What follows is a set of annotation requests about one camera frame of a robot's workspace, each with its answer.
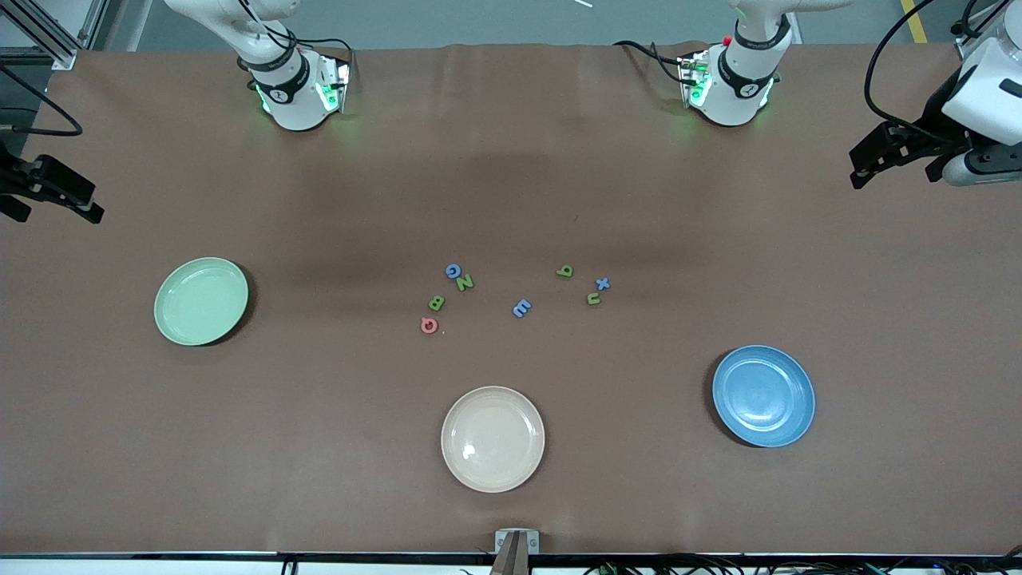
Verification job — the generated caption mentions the brown table cover sheet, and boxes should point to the brown table cover sheet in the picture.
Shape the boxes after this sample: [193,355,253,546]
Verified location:
[0,42,1022,556]

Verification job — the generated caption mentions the silver aluminium frame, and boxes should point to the silver aluminium frame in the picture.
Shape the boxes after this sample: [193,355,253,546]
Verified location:
[0,0,109,71]

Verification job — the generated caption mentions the beige round plate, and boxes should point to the beige round plate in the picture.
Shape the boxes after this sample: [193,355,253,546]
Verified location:
[441,386,546,494]

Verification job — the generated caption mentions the metal camera pole bracket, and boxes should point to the metal camera pole bracket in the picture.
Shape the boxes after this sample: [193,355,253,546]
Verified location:
[494,529,541,575]

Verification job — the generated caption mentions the green round plate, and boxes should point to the green round plate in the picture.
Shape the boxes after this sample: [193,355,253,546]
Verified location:
[153,256,250,347]

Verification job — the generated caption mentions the blue round plate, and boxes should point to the blue round plate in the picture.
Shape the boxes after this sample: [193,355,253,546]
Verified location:
[711,344,817,449]

